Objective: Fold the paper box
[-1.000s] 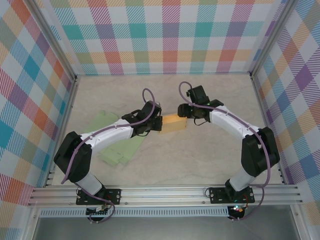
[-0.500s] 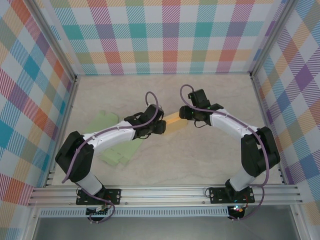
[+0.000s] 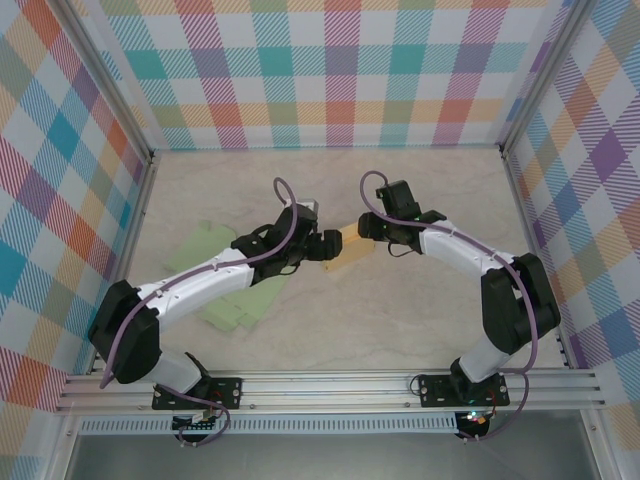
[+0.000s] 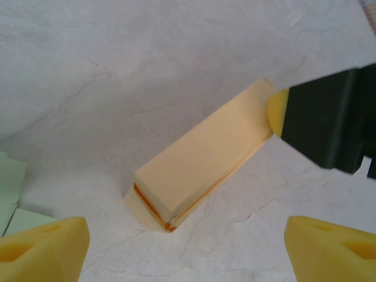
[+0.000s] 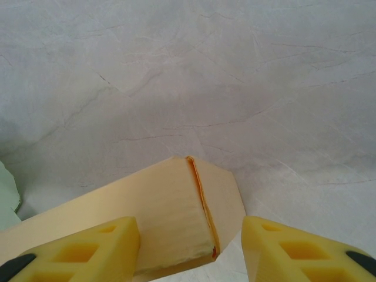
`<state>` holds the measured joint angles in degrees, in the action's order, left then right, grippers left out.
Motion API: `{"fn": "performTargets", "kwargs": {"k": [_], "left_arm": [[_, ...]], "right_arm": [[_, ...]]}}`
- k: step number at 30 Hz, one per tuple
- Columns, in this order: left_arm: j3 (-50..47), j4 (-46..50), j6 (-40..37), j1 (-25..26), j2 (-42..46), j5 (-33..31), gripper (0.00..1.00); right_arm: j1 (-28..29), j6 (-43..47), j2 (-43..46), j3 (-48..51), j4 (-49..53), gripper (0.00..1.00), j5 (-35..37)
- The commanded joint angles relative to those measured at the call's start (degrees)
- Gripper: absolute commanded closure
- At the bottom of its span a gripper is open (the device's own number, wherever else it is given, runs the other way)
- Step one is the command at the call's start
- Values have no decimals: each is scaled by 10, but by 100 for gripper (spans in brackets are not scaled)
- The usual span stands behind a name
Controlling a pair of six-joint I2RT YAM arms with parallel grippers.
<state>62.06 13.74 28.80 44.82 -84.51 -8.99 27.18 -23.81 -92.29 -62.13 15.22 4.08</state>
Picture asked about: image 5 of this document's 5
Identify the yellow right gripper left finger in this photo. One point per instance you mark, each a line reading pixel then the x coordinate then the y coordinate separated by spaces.
pixel 117 258

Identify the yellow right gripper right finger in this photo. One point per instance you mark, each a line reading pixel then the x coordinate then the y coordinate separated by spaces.
pixel 264 252

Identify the orange paper box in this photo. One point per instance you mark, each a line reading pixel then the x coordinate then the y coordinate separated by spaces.
pixel 164 205

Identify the green paper box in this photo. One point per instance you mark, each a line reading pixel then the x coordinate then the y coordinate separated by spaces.
pixel 7 199

